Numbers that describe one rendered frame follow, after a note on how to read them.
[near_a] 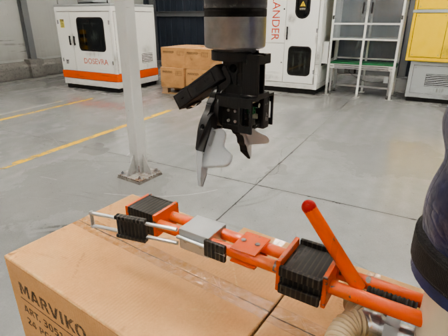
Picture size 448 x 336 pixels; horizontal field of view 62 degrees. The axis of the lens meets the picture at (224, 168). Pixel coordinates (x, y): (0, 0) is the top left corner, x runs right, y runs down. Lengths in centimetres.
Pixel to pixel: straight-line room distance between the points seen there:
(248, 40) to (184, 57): 699
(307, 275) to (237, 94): 29
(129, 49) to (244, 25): 293
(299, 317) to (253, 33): 51
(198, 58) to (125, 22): 400
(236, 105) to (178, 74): 703
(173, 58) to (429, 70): 472
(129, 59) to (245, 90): 292
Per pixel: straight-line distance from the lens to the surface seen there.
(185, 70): 754
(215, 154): 56
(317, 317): 76
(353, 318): 64
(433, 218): 50
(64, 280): 89
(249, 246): 67
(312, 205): 58
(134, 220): 74
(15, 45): 1095
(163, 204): 79
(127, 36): 343
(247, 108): 54
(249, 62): 54
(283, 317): 75
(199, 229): 71
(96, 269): 90
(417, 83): 781
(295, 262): 63
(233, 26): 53
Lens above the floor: 146
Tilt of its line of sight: 22 degrees down
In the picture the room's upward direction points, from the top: straight up
